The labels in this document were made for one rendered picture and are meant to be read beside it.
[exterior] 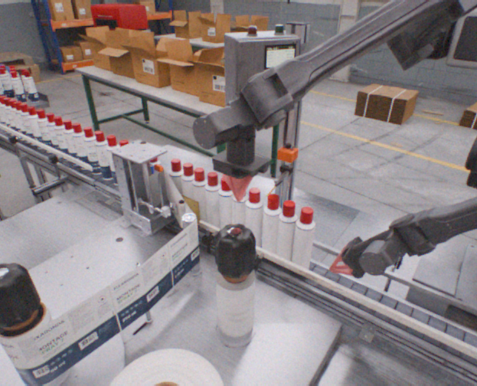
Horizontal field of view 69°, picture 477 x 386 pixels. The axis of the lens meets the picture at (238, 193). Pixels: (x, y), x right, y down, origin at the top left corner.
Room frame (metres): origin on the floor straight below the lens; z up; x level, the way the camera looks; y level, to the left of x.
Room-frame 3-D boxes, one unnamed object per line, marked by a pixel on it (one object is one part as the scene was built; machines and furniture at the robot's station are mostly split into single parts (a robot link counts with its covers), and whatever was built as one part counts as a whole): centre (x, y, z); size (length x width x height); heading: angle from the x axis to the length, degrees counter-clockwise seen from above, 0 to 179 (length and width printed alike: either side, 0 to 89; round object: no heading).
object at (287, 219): (0.76, -0.14, 0.98); 0.05 x 0.05 x 0.20
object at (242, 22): (5.21, -0.16, 0.97); 0.43 x 0.42 x 0.37; 133
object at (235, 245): (0.52, 0.01, 1.03); 0.09 x 0.09 x 0.30
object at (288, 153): (0.84, -0.12, 1.05); 0.10 x 0.04 x 0.33; 144
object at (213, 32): (5.58, 0.35, 0.97); 0.42 x 0.39 x 0.37; 134
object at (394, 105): (4.57, -1.99, 0.16); 0.65 x 0.54 x 0.32; 51
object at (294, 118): (0.94, -0.15, 1.16); 0.04 x 0.04 x 0.67; 54
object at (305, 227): (0.73, -0.18, 0.98); 0.05 x 0.05 x 0.20
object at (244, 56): (0.93, -0.06, 1.38); 0.17 x 0.10 x 0.19; 109
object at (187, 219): (0.72, 0.13, 0.97); 0.05 x 0.05 x 0.19
